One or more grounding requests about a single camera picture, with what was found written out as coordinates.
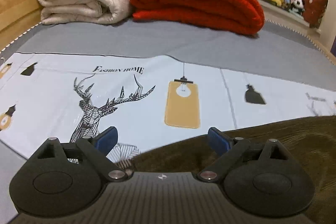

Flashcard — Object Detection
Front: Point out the grey printed bed sheet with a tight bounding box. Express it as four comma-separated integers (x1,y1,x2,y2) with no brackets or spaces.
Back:
1,20,335,223

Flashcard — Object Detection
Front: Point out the panda plush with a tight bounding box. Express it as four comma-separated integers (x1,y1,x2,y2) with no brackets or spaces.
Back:
289,0,305,16

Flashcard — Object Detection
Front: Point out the dark red cushion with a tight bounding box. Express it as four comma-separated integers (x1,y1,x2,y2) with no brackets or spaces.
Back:
302,0,328,28

